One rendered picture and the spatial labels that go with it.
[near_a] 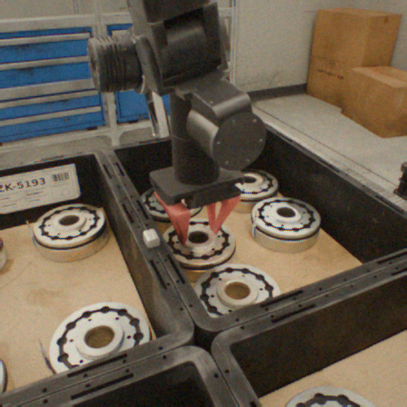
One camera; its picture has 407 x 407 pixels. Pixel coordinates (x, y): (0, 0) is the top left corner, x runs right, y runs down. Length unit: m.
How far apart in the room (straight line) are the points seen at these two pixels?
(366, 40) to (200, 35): 3.34
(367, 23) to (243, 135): 3.37
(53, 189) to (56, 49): 1.73
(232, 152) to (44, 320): 0.30
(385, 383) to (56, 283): 0.40
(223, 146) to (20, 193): 0.38
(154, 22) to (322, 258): 0.38
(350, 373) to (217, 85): 0.32
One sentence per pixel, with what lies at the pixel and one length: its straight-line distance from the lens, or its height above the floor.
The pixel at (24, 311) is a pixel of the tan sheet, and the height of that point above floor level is 0.83.
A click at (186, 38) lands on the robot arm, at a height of 1.12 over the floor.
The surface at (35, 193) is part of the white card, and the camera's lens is 0.64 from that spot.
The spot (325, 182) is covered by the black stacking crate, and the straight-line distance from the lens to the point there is 0.59.
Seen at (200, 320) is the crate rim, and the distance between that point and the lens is 0.33.
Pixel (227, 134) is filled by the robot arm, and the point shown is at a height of 1.05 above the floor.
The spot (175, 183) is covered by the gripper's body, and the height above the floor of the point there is 0.96.
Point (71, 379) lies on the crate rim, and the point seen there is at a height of 0.93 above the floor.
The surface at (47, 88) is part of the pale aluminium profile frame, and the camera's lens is 2.32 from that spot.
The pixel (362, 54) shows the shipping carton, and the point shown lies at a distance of 3.72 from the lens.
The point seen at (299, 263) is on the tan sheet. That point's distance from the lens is 0.55.
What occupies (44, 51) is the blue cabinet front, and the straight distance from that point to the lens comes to 2.32.
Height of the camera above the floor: 1.19
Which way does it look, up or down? 34 degrees down
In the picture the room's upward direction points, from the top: straight up
